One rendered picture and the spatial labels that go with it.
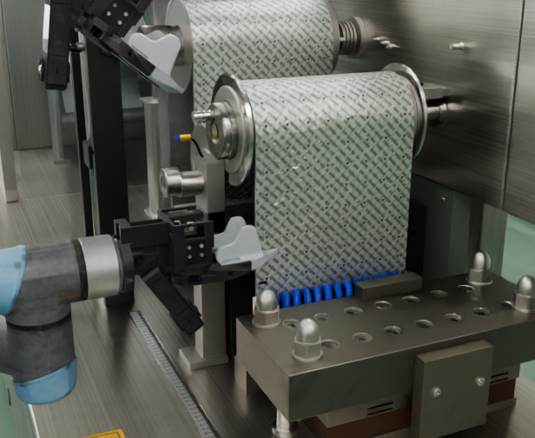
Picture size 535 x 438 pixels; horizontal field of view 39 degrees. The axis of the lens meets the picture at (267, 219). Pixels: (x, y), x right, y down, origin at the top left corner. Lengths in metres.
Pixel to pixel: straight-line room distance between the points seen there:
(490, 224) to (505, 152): 0.34
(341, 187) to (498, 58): 0.26
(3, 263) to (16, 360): 0.12
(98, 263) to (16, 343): 0.13
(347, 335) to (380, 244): 0.20
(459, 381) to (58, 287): 0.49
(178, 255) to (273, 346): 0.16
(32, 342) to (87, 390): 0.20
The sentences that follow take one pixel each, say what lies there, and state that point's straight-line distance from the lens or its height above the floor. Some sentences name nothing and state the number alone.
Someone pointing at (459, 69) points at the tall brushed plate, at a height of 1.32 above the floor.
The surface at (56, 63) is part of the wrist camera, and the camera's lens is 0.93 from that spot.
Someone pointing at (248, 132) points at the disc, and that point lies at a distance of 0.94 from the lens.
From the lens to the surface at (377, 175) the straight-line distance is 1.05.
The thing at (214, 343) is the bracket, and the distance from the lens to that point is 1.13.
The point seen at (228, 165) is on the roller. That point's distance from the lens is 1.01.
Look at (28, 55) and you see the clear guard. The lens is 1.92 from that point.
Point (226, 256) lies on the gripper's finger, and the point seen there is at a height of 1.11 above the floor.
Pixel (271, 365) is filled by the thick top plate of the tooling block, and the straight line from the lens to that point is 0.89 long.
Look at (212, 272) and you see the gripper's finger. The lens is 0.94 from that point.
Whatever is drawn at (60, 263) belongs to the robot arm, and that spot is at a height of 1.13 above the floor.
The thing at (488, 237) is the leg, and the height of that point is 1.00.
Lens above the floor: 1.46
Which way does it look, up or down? 19 degrees down
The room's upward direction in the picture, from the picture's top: straight up
